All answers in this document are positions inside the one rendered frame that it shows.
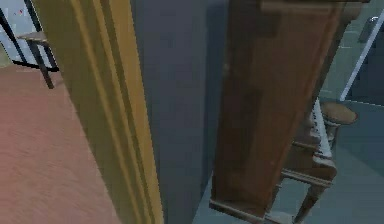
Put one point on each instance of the brown upright piano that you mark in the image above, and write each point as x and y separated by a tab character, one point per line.
266	100

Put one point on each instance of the yellow wooden room door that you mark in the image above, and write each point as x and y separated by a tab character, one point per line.
100	100

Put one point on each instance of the round brown piano stool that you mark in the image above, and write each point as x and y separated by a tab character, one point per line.
337	115

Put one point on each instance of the white slanted pole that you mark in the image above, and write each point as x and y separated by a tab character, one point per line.
361	55

